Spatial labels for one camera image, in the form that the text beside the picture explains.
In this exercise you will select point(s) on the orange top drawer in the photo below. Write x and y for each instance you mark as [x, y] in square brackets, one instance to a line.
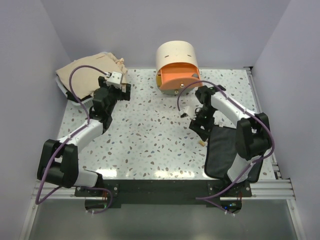
[175, 74]

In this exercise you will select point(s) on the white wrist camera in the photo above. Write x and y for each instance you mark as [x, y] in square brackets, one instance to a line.
[188, 112]
[116, 79]

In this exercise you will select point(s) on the aluminium front rail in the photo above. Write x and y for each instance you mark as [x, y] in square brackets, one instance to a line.
[281, 189]

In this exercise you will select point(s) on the grey bottom drawer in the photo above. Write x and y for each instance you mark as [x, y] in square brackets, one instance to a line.
[170, 92]

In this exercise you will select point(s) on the dark grey cloth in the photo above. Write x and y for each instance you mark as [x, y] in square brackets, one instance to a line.
[221, 153]

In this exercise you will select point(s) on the cream round drawer organizer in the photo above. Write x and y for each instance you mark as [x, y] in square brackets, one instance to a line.
[176, 51]

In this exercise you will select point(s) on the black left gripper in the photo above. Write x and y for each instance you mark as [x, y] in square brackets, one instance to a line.
[102, 82]

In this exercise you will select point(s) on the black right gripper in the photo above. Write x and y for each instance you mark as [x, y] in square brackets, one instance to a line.
[195, 125]

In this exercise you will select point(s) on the yellow drawer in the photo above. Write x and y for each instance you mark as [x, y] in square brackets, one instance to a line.
[158, 80]

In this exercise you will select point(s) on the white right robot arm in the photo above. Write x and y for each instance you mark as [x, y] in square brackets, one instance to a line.
[237, 138]

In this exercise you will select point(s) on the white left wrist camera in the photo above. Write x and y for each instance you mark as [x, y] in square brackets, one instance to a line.
[116, 79]

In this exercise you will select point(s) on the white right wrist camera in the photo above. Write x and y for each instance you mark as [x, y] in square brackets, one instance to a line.
[188, 112]

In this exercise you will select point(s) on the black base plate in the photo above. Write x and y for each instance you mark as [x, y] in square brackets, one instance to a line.
[149, 192]

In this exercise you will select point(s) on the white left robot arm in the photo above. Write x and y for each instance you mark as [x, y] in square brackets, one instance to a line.
[59, 160]

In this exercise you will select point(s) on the beige cloth bag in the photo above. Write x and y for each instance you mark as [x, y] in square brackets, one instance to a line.
[85, 80]

